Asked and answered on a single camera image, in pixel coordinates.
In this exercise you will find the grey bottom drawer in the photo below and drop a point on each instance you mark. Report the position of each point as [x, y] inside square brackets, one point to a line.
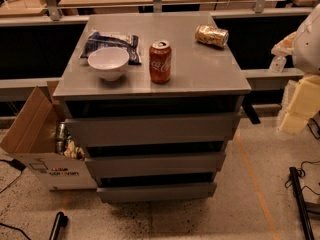
[156, 192]

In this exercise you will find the grey drawer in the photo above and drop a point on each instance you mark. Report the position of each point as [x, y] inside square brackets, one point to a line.
[150, 165]
[143, 130]
[156, 192]

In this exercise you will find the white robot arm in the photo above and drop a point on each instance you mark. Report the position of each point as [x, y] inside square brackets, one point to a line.
[301, 100]

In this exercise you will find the grey drawer cabinet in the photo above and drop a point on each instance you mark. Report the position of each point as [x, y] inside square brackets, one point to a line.
[203, 80]

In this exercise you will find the grey top drawer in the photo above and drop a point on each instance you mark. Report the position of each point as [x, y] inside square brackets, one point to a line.
[143, 130]

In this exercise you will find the grey middle drawer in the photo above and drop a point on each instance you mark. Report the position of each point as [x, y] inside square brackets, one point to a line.
[150, 165]

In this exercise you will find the open cardboard box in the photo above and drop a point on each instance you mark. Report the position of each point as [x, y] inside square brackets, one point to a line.
[31, 140]

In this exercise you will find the red cola can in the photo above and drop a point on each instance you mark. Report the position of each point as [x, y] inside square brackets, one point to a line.
[160, 54]

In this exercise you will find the white bowl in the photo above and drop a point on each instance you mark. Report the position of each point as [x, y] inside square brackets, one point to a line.
[109, 63]

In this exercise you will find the blue white snack bag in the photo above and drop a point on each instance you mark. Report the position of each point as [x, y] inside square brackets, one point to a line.
[127, 42]

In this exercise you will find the gold can lying down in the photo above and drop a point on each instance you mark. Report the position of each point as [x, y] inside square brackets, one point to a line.
[211, 35]

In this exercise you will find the silver can in box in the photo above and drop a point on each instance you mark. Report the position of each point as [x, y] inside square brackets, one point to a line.
[60, 137]

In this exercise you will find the clear sanitizer bottle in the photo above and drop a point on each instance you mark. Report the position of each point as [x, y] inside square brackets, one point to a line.
[277, 64]

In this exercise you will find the black device bottom left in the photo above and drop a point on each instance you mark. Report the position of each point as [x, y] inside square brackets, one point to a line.
[61, 220]

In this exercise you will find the black power adapter left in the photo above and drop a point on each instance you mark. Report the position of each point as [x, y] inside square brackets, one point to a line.
[17, 165]

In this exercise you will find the black power strip right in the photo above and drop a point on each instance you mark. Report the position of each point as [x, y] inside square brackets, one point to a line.
[306, 225]

